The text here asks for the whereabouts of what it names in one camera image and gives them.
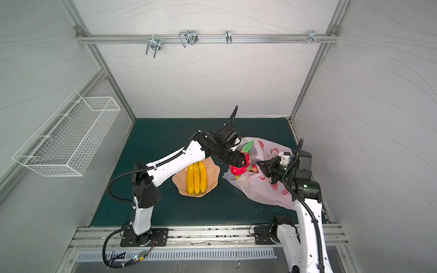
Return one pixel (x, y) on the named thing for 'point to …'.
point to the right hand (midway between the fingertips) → (257, 161)
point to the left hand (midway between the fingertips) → (238, 163)
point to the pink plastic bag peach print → (255, 182)
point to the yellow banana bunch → (197, 178)
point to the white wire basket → (65, 143)
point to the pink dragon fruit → (237, 171)
